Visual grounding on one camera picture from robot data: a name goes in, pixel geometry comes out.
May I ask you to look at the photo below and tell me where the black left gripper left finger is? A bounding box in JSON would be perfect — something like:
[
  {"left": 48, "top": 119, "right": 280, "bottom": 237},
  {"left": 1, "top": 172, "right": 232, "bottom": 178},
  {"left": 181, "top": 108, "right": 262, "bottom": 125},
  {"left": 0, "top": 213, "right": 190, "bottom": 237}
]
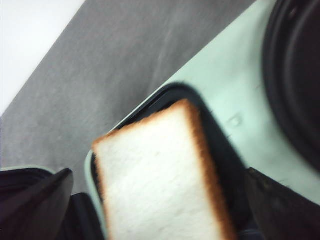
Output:
[{"left": 0, "top": 168, "right": 74, "bottom": 240}]

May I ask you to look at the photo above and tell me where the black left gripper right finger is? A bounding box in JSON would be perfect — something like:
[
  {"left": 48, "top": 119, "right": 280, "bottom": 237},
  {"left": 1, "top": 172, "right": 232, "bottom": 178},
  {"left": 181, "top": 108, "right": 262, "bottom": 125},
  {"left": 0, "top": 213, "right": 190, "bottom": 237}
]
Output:
[{"left": 245, "top": 167, "right": 320, "bottom": 240}]

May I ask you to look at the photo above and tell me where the mint green breakfast maker base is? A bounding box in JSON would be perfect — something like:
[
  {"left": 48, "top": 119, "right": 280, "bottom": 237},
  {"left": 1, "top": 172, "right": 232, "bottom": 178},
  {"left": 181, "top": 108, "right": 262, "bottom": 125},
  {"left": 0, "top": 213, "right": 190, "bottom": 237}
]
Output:
[{"left": 83, "top": 0, "right": 320, "bottom": 240}]

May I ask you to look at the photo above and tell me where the black frying pan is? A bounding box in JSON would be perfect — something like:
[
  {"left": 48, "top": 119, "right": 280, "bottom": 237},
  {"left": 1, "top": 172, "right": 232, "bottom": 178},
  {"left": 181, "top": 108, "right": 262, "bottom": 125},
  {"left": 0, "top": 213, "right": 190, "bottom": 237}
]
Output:
[{"left": 262, "top": 0, "right": 320, "bottom": 171}]

